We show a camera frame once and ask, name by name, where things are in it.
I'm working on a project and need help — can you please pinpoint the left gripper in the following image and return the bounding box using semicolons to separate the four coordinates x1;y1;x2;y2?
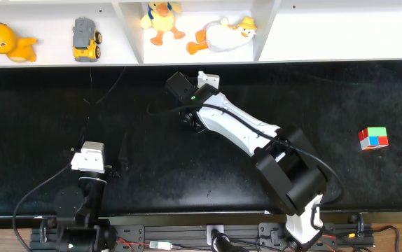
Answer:
77;127;131;179

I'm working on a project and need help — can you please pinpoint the many-coloured puzzle cube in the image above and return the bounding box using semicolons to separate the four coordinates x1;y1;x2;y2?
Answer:
357;126;389;151

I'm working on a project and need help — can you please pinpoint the grey and yellow toy truck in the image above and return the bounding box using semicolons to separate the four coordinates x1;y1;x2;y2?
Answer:
71;16;103;63

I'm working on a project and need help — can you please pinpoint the yellow plush duck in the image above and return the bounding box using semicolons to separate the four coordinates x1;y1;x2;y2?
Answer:
139;1;186;47

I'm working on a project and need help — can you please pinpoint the white plush duck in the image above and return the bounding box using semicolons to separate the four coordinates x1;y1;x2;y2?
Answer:
186;15;258;55

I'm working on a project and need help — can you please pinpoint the white shelf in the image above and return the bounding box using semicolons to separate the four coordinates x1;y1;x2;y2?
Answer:
0;0;402;69

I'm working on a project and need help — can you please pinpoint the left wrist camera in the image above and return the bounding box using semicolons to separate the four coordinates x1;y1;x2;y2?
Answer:
70;141;106;174

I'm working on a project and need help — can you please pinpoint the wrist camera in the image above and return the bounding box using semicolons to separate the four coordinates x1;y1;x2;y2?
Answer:
197;71;221;90
70;141;106;174

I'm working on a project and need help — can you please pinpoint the mounting rail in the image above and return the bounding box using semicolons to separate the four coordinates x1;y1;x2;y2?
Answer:
29;223;377;252

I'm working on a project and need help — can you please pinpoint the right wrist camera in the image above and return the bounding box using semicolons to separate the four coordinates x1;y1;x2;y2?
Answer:
197;71;221;90

